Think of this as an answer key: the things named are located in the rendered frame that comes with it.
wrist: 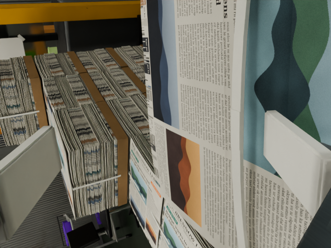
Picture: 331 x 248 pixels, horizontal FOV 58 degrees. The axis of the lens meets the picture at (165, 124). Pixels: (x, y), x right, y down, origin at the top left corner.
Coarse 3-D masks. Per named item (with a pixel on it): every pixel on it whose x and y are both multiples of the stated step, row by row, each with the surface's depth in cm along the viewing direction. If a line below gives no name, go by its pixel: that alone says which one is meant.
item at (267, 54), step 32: (224, 0) 21; (256, 0) 18; (288, 0) 16; (224, 32) 22; (256, 32) 19; (288, 32) 17; (224, 64) 22; (256, 64) 20; (288, 64) 17; (256, 96) 20; (256, 128) 21; (256, 160) 22; (256, 192) 22; (256, 224) 23
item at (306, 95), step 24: (312, 0) 15; (312, 24) 15; (312, 48) 16; (312, 72) 16; (288, 96) 18; (312, 96) 16; (312, 120) 17; (288, 192) 19; (288, 216) 20; (288, 240) 20
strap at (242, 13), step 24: (240, 0) 18; (240, 24) 18; (240, 48) 19; (240, 72) 19; (240, 96) 19; (240, 120) 20; (240, 144) 20; (240, 168) 21; (240, 192) 22; (240, 216) 23; (240, 240) 24
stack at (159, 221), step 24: (120, 72) 159; (144, 72) 160; (120, 96) 138; (144, 96) 140; (120, 120) 122; (144, 120) 125; (144, 144) 111; (144, 168) 105; (144, 192) 111; (144, 216) 117; (168, 216) 94; (168, 240) 98; (192, 240) 82
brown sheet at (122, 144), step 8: (104, 104) 130; (104, 112) 125; (112, 120) 121; (112, 128) 116; (120, 128) 117; (120, 136) 113; (120, 144) 113; (120, 152) 115; (120, 160) 117; (120, 168) 120; (120, 176) 122; (120, 184) 125; (120, 192) 128; (120, 200) 131
